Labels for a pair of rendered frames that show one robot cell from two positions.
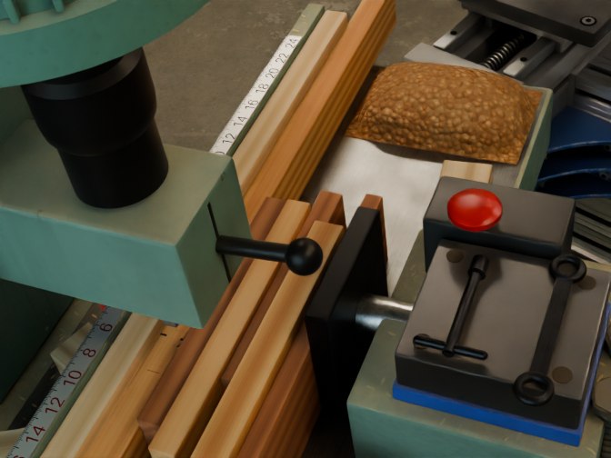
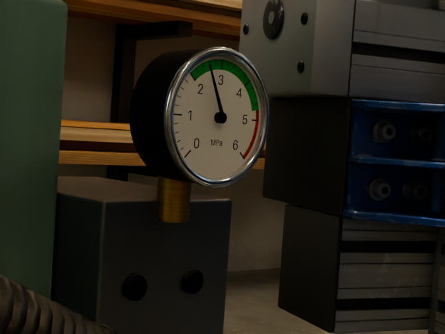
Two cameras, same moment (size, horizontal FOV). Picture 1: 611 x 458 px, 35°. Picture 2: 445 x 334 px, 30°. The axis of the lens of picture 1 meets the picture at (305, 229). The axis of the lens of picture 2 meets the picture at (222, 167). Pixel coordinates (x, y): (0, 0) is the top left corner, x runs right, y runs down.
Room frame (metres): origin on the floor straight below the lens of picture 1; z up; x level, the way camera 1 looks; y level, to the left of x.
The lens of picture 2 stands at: (0.15, -0.35, 0.66)
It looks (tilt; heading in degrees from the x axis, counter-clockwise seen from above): 3 degrees down; 17
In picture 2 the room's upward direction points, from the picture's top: 4 degrees clockwise
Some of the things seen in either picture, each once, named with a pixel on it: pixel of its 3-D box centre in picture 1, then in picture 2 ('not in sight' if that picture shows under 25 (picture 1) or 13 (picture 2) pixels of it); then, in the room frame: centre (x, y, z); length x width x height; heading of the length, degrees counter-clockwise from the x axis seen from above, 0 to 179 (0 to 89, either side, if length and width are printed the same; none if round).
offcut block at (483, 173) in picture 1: (463, 203); not in sight; (0.47, -0.11, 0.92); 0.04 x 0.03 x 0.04; 157
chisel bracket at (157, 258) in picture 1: (115, 226); not in sight; (0.40, 0.11, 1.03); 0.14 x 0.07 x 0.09; 61
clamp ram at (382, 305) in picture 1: (396, 320); not in sight; (0.35, -0.04, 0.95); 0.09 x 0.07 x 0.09; 151
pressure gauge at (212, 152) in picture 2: not in sight; (193, 136); (0.51, -0.22, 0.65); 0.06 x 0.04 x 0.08; 151
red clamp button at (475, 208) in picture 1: (475, 209); not in sight; (0.37, -0.09, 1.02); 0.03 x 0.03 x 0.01
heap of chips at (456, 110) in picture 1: (443, 95); not in sight; (0.59, -0.13, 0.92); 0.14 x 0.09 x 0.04; 61
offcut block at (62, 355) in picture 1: (89, 362); not in sight; (0.47, 0.18, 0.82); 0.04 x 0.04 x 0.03; 40
